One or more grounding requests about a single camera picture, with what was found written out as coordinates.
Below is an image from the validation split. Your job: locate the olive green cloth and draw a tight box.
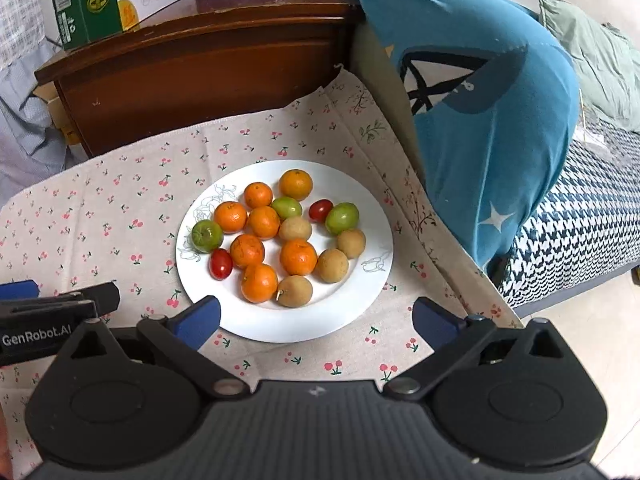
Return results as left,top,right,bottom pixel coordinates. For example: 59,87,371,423
350,22,426,176

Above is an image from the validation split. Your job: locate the checked cloth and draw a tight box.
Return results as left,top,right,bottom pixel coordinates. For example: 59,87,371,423
0,0,63,73

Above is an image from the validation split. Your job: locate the brown round fruit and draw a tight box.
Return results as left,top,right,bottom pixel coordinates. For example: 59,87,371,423
336,228,367,260
314,248,350,284
276,275,314,308
279,216,313,242

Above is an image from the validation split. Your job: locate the pale green pillow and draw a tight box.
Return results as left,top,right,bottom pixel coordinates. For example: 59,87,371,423
539,0,640,133

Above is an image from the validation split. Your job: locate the light blue striped cloth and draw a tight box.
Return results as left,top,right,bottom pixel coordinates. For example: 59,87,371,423
0,40,93,196

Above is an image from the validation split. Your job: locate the green and white carton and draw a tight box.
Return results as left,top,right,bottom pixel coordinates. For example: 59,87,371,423
46,0,196,51

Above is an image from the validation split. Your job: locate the beige floral cloth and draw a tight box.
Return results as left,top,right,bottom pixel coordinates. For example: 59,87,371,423
322,67,523,328

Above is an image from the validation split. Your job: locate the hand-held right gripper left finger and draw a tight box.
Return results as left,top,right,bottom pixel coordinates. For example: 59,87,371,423
52,296,251,401

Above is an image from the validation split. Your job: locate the brown wooden cabinet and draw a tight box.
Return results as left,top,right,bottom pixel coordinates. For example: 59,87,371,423
34,0,363,158

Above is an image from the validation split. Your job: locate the cardboard box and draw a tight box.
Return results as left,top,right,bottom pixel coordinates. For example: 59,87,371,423
31,80,85,147

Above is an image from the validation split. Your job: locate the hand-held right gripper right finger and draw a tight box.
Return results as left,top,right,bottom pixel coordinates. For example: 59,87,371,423
384,296,576,401

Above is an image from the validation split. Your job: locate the green round fruit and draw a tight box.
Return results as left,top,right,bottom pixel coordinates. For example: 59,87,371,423
191,219,224,253
325,202,360,236
270,197,304,221

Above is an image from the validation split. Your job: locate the houndstooth bed sheet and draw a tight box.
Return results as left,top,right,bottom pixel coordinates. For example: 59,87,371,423
492,120,640,308

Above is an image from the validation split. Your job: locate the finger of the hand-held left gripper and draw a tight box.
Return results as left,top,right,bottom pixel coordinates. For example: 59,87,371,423
0,281,121,317
0,281,41,303

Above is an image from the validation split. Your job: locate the cherry print cloth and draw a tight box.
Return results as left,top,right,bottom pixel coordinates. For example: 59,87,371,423
0,87,481,480

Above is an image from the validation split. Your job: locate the white plate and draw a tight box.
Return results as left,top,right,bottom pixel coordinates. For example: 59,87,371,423
175,160,394,344

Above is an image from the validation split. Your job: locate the teal printed blanket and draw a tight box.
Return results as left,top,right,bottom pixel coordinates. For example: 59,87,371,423
322,0,581,273

